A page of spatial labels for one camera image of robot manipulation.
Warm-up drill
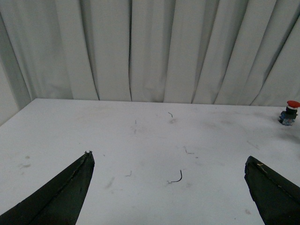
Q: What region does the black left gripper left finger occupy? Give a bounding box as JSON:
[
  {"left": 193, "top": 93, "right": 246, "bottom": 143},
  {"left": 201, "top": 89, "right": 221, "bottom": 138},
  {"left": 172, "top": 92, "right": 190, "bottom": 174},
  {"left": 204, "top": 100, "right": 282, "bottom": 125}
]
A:
[{"left": 0, "top": 151, "right": 95, "bottom": 225}]

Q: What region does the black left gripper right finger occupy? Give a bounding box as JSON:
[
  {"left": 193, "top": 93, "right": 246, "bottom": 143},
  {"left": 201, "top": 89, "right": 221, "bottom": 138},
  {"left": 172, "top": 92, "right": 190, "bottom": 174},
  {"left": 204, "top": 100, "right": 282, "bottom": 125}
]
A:
[{"left": 244, "top": 156, "right": 300, "bottom": 225}]

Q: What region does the red mushroom push button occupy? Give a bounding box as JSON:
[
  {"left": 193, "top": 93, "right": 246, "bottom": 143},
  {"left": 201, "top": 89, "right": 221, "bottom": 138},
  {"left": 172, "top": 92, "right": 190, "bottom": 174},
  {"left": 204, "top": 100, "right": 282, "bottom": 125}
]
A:
[{"left": 278, "top": 100, "right": 300, "bottom": 126}]

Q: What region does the white curtain backdrop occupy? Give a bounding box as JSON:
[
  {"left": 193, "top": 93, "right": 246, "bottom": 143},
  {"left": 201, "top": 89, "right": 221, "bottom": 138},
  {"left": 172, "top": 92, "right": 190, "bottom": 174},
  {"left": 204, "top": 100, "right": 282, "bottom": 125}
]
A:
[{"left": 0, "top": 0, "right": 300, "bottom": 123}]

